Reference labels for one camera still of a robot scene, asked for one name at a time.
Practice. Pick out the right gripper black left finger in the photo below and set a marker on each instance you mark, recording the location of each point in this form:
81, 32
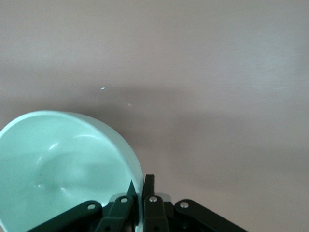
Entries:
116, 212

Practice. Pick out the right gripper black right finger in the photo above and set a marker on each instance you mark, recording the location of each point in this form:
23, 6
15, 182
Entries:
154, 212

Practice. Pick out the light green bowl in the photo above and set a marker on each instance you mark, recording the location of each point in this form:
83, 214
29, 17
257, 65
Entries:
60, 157

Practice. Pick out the brown table cover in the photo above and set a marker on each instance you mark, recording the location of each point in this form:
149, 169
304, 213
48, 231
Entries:
193, 72

